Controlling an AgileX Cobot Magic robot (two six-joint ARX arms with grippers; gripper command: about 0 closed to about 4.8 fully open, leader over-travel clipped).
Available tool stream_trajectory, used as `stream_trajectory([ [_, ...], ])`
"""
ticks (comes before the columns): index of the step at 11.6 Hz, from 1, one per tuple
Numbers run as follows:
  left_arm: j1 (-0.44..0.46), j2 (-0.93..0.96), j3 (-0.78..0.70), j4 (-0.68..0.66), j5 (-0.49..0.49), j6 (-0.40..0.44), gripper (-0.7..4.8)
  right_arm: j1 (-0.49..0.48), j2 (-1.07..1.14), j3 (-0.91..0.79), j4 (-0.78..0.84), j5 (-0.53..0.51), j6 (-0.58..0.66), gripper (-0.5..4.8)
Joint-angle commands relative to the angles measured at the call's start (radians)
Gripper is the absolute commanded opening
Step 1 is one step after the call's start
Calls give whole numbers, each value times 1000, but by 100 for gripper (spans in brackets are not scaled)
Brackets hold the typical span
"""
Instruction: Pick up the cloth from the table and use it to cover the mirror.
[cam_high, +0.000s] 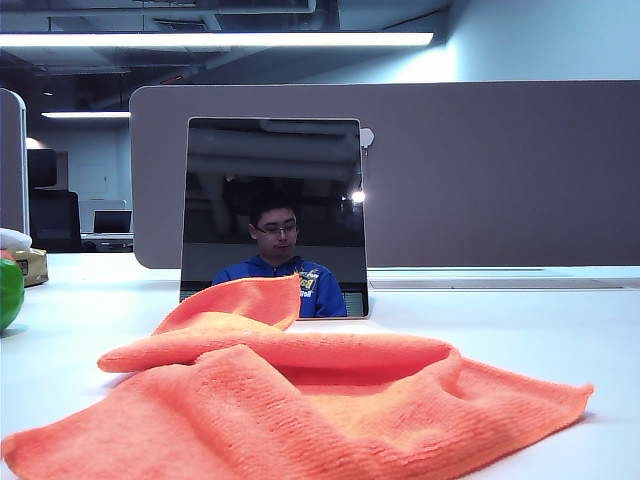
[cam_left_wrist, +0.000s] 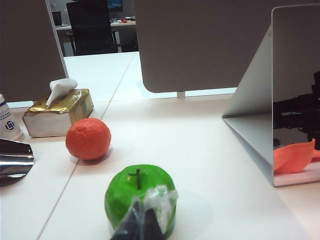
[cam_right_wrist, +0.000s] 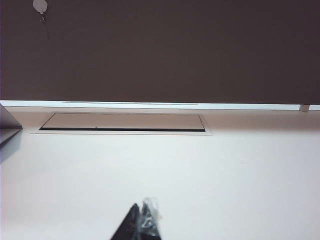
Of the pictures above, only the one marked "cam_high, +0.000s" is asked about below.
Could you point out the short ceiling light strip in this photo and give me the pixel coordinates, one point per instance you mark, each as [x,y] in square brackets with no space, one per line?
[85,114]

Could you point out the white adhesive wall hook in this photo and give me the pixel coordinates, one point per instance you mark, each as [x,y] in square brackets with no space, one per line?
[366,136]

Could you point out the green round object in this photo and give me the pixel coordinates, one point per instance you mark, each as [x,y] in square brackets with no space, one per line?
[9,295]

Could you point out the rectangular standing mirror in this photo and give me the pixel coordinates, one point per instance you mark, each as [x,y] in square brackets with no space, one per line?
[272,165]

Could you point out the orange microfiber cloth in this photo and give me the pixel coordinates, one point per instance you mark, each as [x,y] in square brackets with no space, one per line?
[260,415]

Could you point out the black office chair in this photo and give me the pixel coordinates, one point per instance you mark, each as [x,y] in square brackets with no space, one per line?
[54,220]

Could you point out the white crumpled tissue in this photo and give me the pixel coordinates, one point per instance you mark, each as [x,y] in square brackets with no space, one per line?
[14,239]

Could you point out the white partition base rail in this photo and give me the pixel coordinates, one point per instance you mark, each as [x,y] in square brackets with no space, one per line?
[450,272]

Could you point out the small yellow box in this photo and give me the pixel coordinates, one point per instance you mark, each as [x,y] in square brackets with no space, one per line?
[32,265]

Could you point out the long ceiling light strip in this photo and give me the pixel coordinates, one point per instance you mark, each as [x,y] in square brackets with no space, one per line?
[215,40]

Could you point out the dark background laptop screen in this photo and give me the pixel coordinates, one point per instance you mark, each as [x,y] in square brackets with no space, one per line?
[112,222]

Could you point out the grey rounded side partition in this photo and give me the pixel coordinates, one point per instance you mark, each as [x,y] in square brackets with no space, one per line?
[11,160]

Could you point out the grey desk partition panel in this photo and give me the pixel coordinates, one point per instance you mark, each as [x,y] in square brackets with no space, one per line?
[475,175]

